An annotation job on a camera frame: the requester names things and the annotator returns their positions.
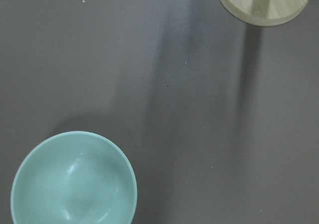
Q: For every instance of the green bowl on right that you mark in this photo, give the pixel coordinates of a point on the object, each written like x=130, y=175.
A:
x=75, y=177

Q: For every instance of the wooden mug tree stand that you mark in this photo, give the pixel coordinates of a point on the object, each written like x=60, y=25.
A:
x=265, y=12

